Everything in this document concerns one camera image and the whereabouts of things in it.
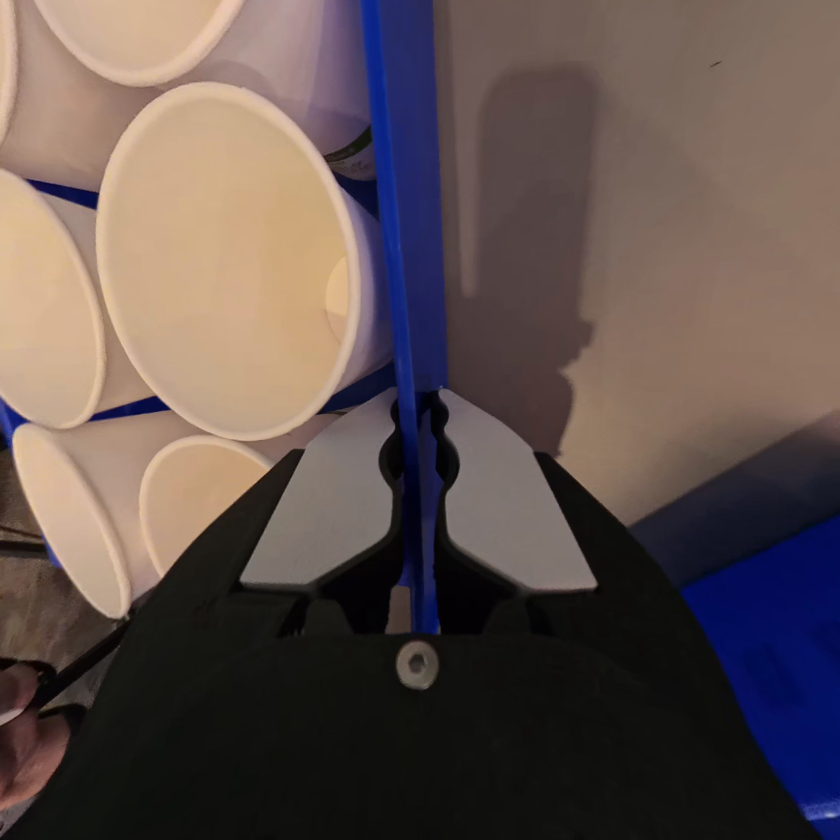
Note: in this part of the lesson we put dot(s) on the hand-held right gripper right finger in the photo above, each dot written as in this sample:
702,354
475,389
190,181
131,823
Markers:
512,518

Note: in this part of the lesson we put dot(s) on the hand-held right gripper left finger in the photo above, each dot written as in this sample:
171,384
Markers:
321,512

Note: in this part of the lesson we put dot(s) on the white paper cup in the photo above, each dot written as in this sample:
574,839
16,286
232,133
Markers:
203,499
262,65
59,118
39,302
65,518
216,262

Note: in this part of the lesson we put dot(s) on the blue plastic bin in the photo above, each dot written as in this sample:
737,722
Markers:
774,623
400,197

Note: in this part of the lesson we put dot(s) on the person's left hand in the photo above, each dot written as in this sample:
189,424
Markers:
26,754

